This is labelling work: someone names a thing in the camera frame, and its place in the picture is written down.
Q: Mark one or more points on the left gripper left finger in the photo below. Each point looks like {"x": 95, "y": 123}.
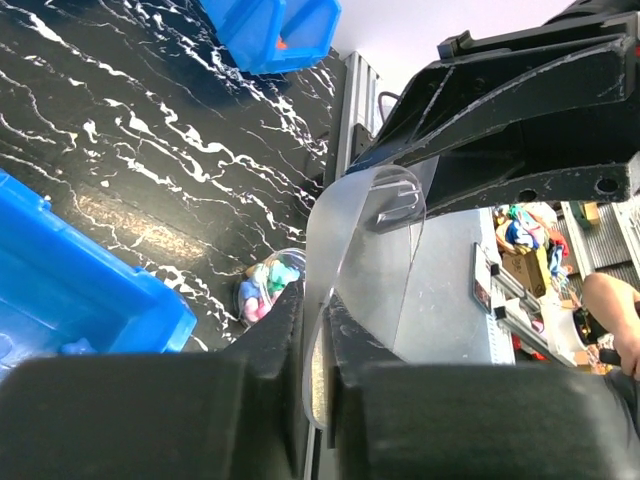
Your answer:
{"x": 231, "y": 414}

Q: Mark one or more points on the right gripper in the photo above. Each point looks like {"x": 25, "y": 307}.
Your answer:
{"x": 544, "y": 114}

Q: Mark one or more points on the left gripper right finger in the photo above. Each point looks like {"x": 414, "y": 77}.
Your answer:
{"x": 389, "y": 419}

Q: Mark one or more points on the scooped star candies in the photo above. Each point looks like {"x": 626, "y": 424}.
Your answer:
{"x": 267, "y": 290}

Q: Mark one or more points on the clear plastic scoop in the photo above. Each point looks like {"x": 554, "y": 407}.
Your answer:
{"x": 361, "y": 240}

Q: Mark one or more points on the blue bin of star candies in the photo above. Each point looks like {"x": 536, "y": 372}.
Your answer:
{"x": 63, "y": 294}

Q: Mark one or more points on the blue bin of gummy candies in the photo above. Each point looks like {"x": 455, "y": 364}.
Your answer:
{"x": 274, "y": 36}

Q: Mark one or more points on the background clutter of boxes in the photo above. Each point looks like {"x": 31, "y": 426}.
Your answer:
{"x": 533, "y": 249}

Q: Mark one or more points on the clear plastic jar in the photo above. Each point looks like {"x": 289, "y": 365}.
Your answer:
{"x": 272, "y": 287}

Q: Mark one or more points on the seated person in background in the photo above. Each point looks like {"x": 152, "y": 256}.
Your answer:
{"x": 612, "y": 302}

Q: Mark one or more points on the aluminium front rail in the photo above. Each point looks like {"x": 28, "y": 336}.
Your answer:
{"x": 360, "y": 117}

